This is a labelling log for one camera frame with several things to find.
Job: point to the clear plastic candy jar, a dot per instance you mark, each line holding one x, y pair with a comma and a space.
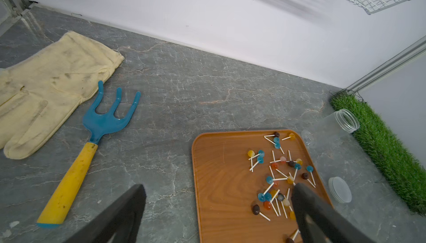
337, 125

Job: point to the green artificial grass mat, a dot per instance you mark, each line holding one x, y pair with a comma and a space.
401, 169

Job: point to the orange wooden tray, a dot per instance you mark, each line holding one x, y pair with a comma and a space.
232, 168

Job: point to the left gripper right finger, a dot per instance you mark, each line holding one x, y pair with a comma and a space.
318, 222

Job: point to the beige work glove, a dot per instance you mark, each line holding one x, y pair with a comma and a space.
40, 93

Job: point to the blue garden hand rake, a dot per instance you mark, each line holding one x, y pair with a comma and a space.
58, 207

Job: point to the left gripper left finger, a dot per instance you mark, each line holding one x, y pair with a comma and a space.
118, 223

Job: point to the clear plastic jar lid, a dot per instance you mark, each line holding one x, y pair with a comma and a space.
340, 190

